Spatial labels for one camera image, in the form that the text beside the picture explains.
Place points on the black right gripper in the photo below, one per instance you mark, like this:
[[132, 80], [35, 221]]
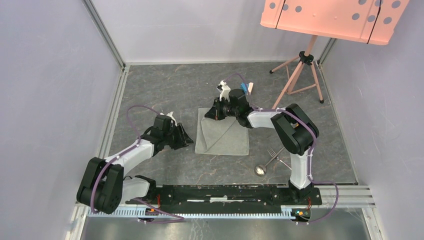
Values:
[[215, 113]]

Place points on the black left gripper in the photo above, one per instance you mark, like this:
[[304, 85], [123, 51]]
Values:
[[182, 142]]

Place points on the white slotted cable duct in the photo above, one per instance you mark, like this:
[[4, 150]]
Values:
[[142, 212]]

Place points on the grey cloth napkin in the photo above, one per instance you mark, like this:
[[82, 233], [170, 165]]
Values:
[[220, 137]]

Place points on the blue and white block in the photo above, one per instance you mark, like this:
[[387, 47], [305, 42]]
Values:
[[247, 88]]

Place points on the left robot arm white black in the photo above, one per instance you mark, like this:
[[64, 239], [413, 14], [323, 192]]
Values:
[[104, 187]]

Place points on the silver fork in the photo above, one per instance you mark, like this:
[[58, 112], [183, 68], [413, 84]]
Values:
[[274, 153]]

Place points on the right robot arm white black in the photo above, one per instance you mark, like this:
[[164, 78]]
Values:
[[297, 132]]

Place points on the pink music stand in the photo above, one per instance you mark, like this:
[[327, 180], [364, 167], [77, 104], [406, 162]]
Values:
[[364, 21]]

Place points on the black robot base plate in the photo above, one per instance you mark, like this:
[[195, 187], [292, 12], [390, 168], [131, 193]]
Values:
[[230, 198]]

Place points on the silver spoon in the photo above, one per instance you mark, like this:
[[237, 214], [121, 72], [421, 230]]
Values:
[[261, 169]]

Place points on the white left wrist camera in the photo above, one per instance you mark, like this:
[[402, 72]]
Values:
[[170, 114]]

